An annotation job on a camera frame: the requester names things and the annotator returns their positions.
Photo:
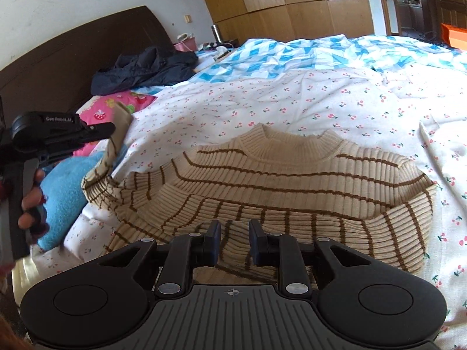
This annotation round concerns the wooden wardrobe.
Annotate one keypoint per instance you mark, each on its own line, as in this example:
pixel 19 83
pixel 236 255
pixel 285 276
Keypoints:
pixel 284 3

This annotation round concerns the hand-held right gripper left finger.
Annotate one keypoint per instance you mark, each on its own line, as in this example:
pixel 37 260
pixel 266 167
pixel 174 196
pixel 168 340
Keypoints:
pixel 212 242

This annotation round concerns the person's left hand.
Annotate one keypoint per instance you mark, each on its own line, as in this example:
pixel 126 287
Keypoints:
pixel 32 200

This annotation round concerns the dark brown headboard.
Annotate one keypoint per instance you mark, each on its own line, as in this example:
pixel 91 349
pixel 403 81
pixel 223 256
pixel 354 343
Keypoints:
pixel 54 58

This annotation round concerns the blue plush towel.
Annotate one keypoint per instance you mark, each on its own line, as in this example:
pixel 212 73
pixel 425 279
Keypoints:
pixel 69 197

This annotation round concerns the dark navy jacket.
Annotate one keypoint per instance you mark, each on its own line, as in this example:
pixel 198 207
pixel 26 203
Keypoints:
pixel 146 67

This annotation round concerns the pink printed pillow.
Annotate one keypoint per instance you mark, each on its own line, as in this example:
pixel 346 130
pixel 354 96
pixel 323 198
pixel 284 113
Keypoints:
pixel 116 107

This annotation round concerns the white cherry-print blanket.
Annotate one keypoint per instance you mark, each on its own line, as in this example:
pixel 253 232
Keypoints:
pixel 292 98

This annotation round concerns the pink basket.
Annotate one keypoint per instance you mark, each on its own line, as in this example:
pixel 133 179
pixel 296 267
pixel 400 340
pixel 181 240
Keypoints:
pixel 186 45

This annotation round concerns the blue white checked quilt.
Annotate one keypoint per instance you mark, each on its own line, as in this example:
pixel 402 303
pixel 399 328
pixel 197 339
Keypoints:
pixel 262 54

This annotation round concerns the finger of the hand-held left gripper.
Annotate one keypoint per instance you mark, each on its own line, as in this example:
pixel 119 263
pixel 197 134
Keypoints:
pixel 104 131

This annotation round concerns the orange box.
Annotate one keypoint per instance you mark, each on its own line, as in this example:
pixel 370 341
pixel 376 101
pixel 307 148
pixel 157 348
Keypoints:
pixel 454 36

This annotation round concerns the beige brown-striped knit sweater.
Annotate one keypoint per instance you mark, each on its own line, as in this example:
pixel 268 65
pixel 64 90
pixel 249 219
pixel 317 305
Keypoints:
pixel 273 175

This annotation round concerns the metal thermos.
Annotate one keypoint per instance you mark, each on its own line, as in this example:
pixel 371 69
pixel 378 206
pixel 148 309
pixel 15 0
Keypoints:
pixel 217 33

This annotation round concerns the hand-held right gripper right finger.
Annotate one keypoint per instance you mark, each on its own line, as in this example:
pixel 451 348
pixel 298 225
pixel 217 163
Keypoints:
pixel 257 242

